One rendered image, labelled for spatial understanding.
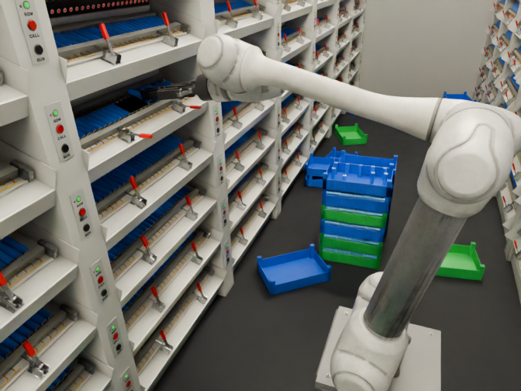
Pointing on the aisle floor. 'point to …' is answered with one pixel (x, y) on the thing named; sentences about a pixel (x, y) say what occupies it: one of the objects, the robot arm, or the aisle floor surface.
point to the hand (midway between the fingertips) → (153, 93)
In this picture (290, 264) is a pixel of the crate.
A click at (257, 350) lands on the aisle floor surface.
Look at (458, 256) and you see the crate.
